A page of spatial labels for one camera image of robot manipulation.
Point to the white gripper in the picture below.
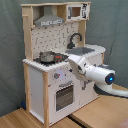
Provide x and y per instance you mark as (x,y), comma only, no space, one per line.
(78,65)

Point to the small metal toy pot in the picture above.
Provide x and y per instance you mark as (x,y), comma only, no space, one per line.
(47,56)

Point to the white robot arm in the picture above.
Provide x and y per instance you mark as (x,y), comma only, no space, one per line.
(102,77)

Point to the wooden toy kitchen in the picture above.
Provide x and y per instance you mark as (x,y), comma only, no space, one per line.
(55,38)

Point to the grey toy sink basin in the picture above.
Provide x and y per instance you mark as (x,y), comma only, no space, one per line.
(79,51)

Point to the black toy stovetop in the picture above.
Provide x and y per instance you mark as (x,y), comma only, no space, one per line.
(57,59)

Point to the black toy faucet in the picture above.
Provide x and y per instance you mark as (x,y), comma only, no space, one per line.
(73,39)

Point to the left red stove knob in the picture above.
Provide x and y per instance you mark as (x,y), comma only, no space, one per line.
(56,75)

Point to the white toy fridge door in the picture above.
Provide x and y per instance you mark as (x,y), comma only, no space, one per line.
(87,93)

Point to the toy oven door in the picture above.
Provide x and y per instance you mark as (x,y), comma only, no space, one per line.
(63,100)

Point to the white toy microwave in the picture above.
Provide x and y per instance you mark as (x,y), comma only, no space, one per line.
(77,11)

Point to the grey toy range hood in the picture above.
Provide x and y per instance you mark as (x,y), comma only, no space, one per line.
(48,18)

